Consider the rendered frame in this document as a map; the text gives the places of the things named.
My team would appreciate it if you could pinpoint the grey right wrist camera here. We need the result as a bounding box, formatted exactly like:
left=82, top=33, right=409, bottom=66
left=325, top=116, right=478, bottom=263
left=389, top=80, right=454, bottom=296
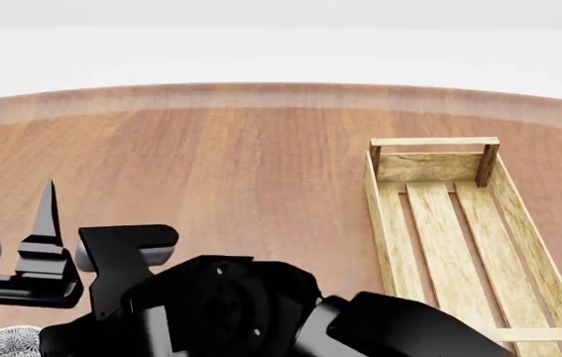
left=74, top=240, right=178, bottom=275

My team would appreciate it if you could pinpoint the right gripper pointed black finger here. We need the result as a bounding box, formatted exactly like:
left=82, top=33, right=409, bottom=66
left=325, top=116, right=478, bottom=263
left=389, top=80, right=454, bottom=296
left=15, top=178, right=71, bottom=277

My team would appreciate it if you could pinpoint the light wooden slatted tray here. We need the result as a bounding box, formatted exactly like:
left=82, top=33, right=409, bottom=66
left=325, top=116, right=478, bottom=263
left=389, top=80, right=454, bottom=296
left=363, top=136, right=562, bottom=357

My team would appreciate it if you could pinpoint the grey floral patterned bowl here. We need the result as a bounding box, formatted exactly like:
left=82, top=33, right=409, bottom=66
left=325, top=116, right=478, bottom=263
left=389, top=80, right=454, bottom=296
left=0, top=325, right=45, bottom=357

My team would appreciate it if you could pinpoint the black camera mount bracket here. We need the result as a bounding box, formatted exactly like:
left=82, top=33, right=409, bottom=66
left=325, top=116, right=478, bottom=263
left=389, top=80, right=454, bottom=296
left=77, top=223, right=181, bottom=321

